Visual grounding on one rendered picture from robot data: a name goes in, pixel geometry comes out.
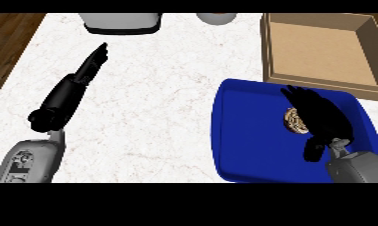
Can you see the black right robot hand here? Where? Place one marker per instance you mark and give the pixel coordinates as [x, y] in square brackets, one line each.
[323, 116]

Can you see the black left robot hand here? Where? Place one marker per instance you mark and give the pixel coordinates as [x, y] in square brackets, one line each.
[64, 101]

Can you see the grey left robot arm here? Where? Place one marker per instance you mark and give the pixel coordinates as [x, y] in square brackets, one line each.
[32, 161]

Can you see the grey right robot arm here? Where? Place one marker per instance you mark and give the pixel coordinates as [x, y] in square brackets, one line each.
[352, 165]

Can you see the blue plastic tray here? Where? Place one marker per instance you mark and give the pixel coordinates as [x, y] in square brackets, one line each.
[261, 133]

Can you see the brown cardboard box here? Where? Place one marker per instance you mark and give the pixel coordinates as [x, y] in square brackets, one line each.
[320, 48]

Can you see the grey appliance with black base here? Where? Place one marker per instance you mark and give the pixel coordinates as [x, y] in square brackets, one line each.
[122, 22]

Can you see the grey round container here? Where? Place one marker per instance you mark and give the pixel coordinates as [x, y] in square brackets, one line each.
[216, 18]

